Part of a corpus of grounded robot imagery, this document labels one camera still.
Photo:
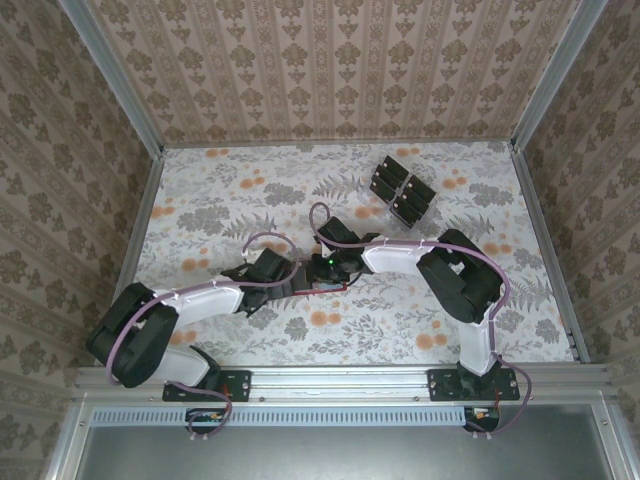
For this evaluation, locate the red card holder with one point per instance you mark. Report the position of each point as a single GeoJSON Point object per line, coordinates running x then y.
{"type": "Point", "coordinates": [307, 293]}

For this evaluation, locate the black credit card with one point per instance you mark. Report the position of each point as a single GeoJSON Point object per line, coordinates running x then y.
{"type": "Point", "coordinates": [417, 192]}
{"type": "Point", "coordinates": [404, 215]}
{"type": "Point", "coordinates": [411, 201]}
{"type": "Point", "coordinates": [382, 181]}
{"type": "Point", "coordinates": [397, 165]}
{"type": "Point", "coordinates": [424, 183]}

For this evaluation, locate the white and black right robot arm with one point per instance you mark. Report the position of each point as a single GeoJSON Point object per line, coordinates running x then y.
{"type": "Point", "coordinates": [395, 257]}

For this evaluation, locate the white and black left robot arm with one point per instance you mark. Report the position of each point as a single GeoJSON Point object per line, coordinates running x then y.
{"type": "Point", "coordinates": [210, 302]}

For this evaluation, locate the floral patterned table cover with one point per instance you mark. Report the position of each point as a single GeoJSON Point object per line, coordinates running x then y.
{"type": "Point", "coordinates": [380, 325]}

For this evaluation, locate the black connector box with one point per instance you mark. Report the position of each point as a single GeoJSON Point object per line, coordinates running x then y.
{"type": "Point", "coordinates": [482, 415]}
{"type": "Point", "coordinates": [207, 416]}

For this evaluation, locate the grey metal sheet panel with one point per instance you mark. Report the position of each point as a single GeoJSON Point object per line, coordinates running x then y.
{"type": "Point", "coordinates": [340, 455]}

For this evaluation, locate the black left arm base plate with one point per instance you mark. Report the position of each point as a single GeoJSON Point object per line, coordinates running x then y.
{"type": "Point", "coordinates": [235, 377]}

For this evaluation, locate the aluminium mounting rail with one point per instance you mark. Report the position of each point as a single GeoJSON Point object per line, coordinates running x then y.
{"type": "Point", "coordinates": [340, 382]}

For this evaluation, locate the aluminium side rail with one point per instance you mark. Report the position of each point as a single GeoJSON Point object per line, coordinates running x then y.
{"type": "Point", "coordinates": [547, 250]}
{"type": "Point", "coordinates": [135, 240]}

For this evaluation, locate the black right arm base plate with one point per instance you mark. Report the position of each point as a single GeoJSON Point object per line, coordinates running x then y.
{"type": "Point", "coordinates": [440, 385]}

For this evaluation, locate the aluminium corner post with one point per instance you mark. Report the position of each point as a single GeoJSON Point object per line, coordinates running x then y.
{"type": "Point", "coordinates": [555, 75]}
{"type": "Point", "coordinates": [118, 80]}

